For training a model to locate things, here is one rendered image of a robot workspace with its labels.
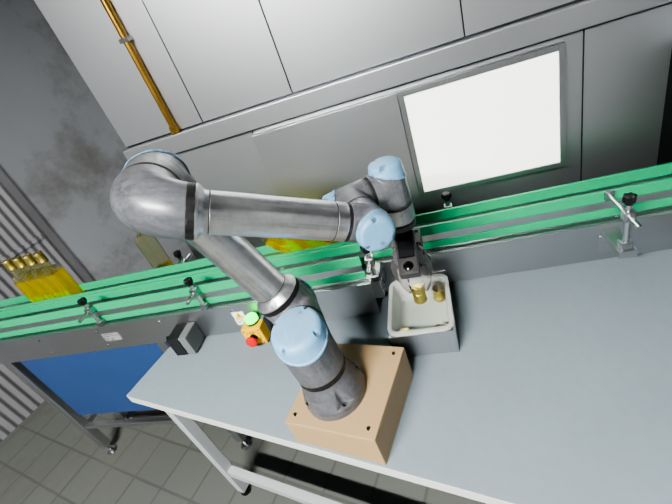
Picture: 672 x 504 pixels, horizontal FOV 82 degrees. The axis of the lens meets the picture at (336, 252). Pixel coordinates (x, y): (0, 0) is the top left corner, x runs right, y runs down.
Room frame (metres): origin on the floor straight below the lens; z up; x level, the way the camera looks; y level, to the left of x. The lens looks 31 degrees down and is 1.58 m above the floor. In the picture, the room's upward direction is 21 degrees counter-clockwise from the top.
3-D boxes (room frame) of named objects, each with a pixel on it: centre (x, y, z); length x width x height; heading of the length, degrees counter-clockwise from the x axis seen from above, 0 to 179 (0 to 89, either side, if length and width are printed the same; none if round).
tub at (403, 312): (0.81, -0.16, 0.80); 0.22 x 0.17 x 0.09; 160
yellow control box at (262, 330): (1.03, 0.34, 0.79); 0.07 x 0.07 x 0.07; 70
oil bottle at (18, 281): (1.56, 1.24, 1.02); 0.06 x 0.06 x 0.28; 70
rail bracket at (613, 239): (0.73, -0.69, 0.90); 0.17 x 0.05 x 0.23; 160
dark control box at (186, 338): (1.12, 0.60, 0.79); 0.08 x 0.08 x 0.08; 70
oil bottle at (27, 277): (1.54, 1.19, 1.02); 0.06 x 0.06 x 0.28; 70
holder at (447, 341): (0.84, -0.17, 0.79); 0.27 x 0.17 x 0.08; 160
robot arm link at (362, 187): (0.76, -0.07, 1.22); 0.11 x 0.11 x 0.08; 5
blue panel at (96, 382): (1.31, 0.71, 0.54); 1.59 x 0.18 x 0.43; 70
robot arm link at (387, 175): (0.79, -0.16, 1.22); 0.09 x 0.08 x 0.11; 95
